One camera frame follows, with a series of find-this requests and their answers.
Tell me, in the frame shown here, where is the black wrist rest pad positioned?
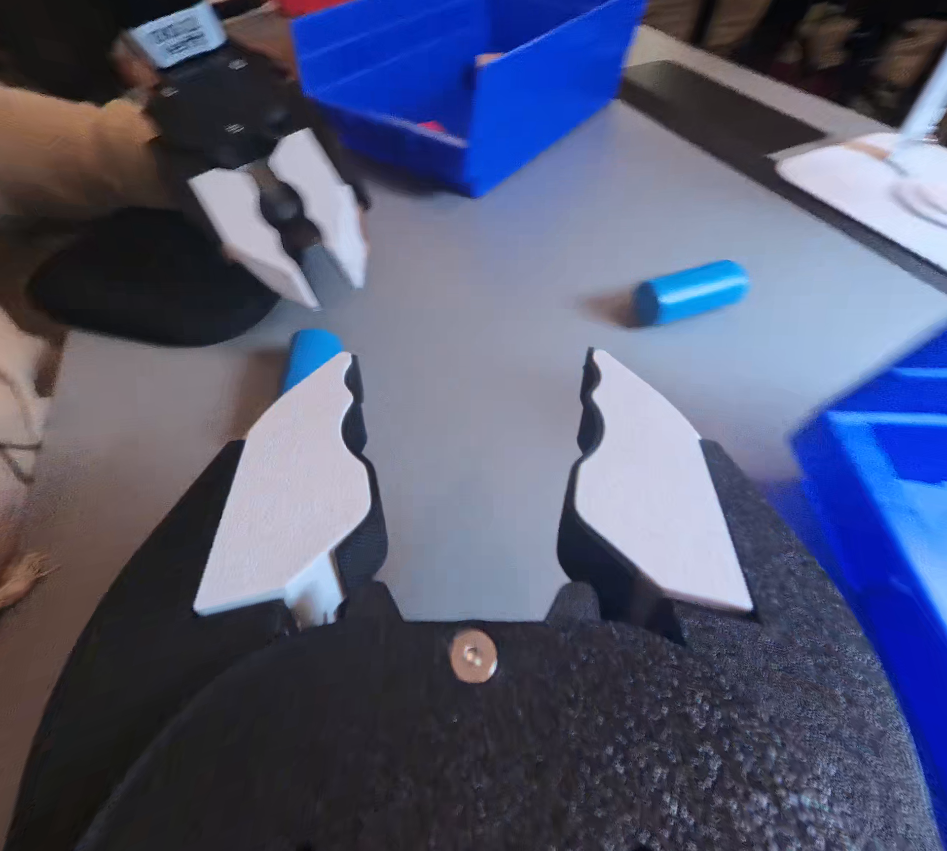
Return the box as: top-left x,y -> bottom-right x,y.
27,208 -> 285,347

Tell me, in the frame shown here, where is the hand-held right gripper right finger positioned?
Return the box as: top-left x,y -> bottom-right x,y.
558,348 -> 756,630

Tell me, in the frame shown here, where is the teal wooden cylinder block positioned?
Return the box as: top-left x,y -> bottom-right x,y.
634,259 -> 751,328

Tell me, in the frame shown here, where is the blue wooden cylinder block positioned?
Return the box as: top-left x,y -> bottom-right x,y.
283,329 -> 350,396

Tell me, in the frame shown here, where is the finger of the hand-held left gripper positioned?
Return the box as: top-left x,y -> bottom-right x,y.
268,128 -> 369,291
188,165 -> 322,312

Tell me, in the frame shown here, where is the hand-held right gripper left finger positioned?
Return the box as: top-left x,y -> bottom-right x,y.
193,353 -> 389,624

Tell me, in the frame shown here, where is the person's left forearm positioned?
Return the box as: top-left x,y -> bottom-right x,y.
0,85 -> 201,238

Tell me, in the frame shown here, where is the white document stand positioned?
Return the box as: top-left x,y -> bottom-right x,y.
777,52 -> 947,275

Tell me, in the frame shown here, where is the blue plastic bin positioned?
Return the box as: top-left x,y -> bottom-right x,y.
792,331 -> 947,830
292,0 -> 654,198

